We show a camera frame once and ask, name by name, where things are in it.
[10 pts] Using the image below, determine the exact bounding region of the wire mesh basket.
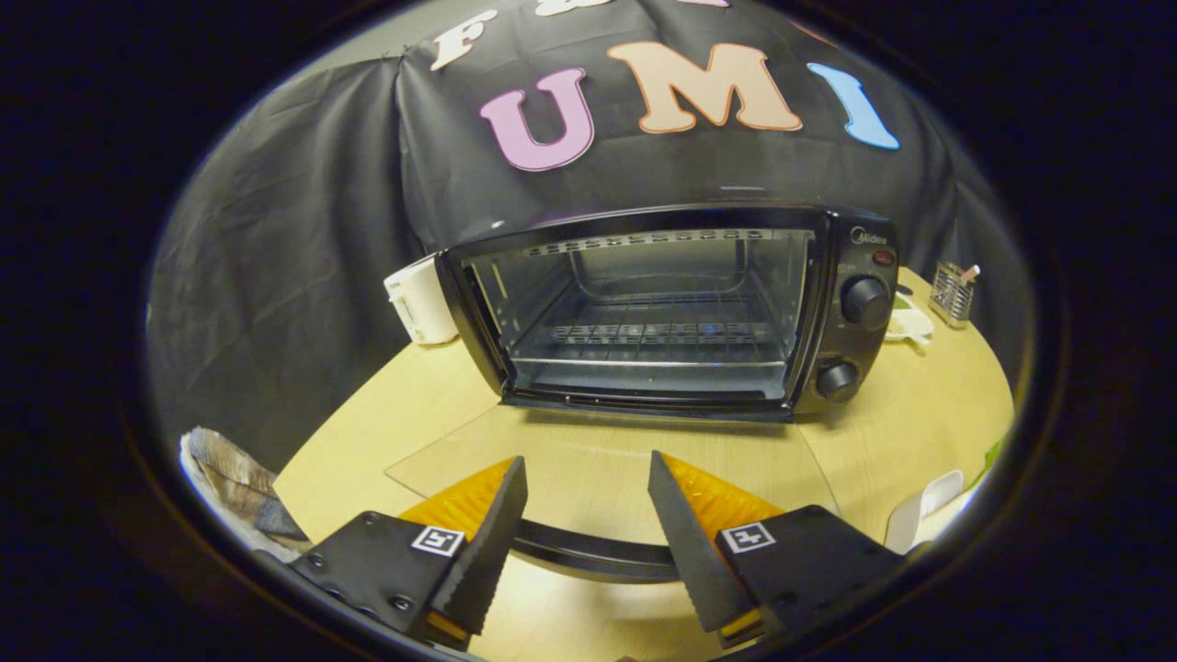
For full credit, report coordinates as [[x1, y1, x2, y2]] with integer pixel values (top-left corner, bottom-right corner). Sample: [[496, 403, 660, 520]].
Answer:
[[929, 261, 981, 329]]

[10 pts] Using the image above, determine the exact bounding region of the black backdrop cloth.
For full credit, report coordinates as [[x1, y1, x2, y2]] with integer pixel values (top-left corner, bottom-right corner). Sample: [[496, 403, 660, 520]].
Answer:
[[147, 0, 1031, 472]]

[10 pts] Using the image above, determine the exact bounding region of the white plate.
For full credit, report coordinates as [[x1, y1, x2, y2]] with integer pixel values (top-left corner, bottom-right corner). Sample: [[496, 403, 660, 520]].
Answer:
[[885, 471, 966, 554]]

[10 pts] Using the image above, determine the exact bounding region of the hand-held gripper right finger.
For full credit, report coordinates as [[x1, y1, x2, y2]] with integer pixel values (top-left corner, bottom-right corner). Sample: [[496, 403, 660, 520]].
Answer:
[[648, 451, 907, 649]]

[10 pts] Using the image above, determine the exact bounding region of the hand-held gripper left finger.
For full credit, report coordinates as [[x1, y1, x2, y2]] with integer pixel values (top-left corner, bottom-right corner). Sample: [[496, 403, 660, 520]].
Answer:
[[290, 455, 530, 652]]

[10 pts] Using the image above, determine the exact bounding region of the white bread toaster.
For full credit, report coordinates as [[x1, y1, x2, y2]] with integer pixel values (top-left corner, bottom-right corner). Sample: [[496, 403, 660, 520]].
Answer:
[[383, 255, 459, 346]]

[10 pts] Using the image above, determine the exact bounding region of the white divided dish of grains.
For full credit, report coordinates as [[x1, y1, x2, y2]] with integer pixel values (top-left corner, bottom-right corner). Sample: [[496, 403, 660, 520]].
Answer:
[[885, 294, 936, 348]]

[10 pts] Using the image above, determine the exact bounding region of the black toaster oven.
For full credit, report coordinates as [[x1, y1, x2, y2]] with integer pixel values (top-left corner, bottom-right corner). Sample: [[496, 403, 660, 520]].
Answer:
[[384, 204, 902, 585]]

